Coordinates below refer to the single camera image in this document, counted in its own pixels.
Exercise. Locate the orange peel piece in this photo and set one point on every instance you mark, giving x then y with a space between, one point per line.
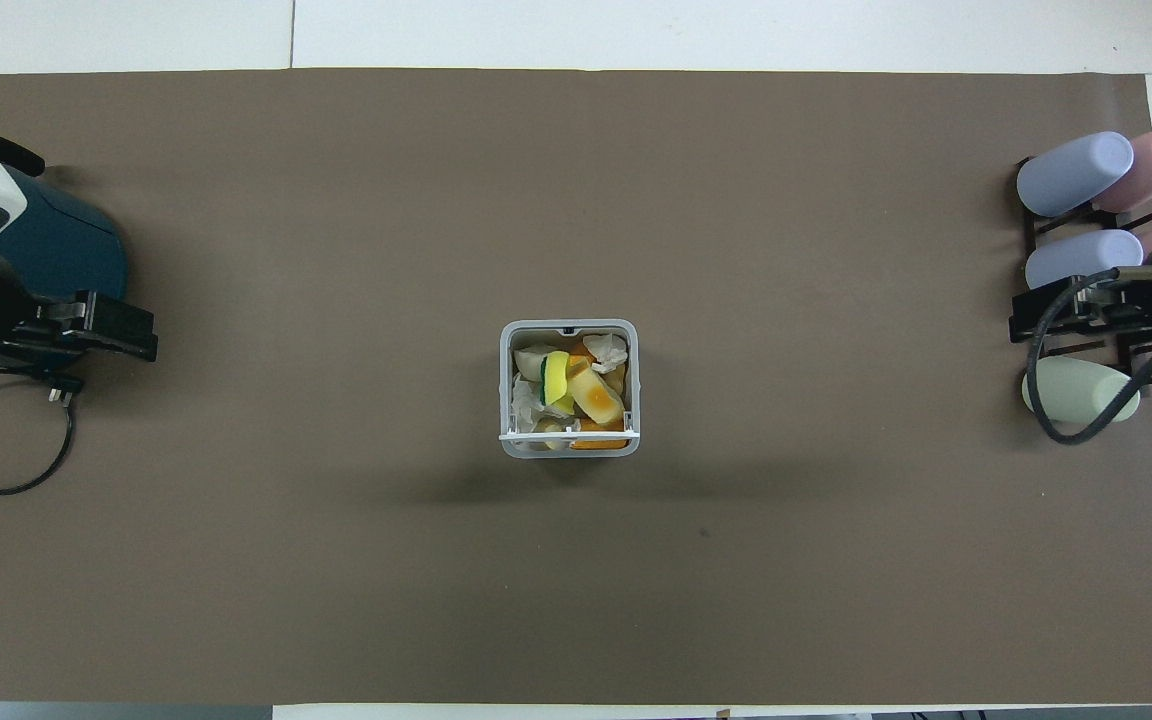
601 434

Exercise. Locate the pale green cup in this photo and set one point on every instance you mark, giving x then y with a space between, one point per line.
1086 388

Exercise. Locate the grey trash can with lid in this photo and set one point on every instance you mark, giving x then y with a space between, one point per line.
507 390

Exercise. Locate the black cup rack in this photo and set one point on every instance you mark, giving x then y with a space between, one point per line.
1026 225

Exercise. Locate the yellow green sponge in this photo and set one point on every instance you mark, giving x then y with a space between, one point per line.
556 375

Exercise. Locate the lilac cup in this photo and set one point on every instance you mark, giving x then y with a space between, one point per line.
1081 258
1076 172

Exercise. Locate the crumpled white paper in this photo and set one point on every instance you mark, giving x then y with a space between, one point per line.
606 350
526 405

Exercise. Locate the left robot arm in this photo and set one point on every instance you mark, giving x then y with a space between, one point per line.
46 240

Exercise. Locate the white orange bread piece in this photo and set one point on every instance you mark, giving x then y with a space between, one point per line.
596 395

